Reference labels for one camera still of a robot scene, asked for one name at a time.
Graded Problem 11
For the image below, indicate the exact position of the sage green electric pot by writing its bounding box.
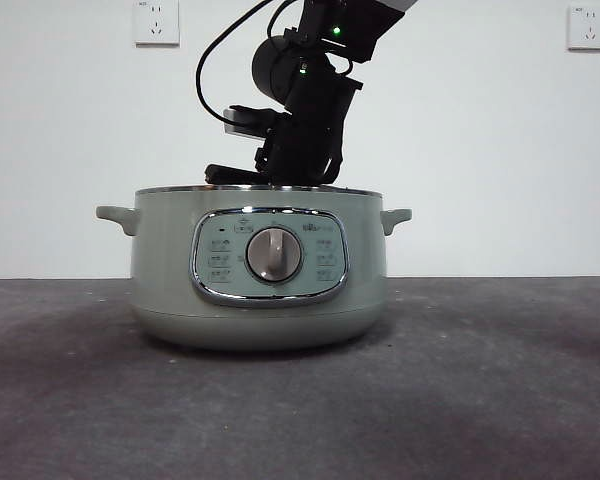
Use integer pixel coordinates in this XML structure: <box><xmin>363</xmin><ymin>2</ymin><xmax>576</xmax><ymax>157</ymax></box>
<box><xmin>95</xmin><ymin>184</ymin><xmax>414</xmax><ymax>352</ymax></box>

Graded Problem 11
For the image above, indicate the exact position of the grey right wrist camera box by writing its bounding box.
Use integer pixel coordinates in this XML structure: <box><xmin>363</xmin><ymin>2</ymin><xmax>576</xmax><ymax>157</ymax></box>
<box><xmin>223</xmin><ymin>106</ymin><xmax>262</xmax><ymax>140</ymax></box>

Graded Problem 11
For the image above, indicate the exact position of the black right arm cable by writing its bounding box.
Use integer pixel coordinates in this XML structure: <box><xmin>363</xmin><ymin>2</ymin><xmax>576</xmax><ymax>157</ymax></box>
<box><xmin>195</xmin><ymin>0</ymin><xmax>287</xmax><ymax>124</ymax></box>

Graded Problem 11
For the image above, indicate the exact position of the white wall socket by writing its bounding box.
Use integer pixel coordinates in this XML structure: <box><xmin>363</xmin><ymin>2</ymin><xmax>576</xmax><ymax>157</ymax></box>
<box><xmin>133</xmin><ymin>0</ymin><xmax>181</xmax><ymax>49</ymax></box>
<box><xmin>566</xmin><ymin>5</ymin><xmax>600</xmax><ymax>53</ymax></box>

